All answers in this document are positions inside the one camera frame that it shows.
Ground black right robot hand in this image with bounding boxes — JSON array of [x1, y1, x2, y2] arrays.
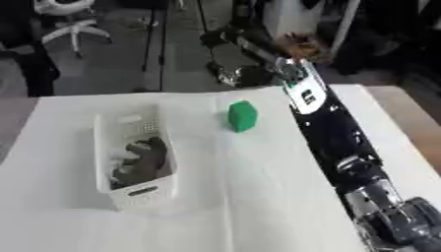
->
[[198, 27, 284, 89]]

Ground green block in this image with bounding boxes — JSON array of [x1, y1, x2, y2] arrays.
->
[[225, 99, 259, 134]]

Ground brown object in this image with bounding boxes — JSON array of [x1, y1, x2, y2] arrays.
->
[[274, 31, 331, 63]]

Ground black tripod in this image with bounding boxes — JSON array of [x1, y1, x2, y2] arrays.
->
[[132, 0, 172, 94]]

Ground dark grey soft toy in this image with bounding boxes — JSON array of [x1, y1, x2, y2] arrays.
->
[[108, 136, 172, 190]]

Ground white plastic basket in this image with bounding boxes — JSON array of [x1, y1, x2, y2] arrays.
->
[[93, 103, 179, 213]]

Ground white office chair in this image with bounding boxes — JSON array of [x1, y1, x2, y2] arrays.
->
[[32, 0, 116, 59]]

